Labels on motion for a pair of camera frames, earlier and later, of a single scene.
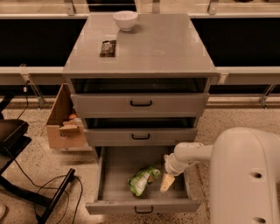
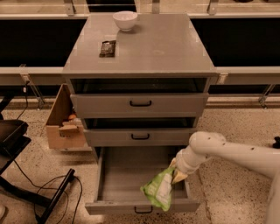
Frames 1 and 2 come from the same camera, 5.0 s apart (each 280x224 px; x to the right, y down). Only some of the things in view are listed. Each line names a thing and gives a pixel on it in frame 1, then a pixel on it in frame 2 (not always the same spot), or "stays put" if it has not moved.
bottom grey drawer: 114,195 stays put
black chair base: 13,137 stays put
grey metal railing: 36,76 stays put
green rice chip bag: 139,182 -> 157,189
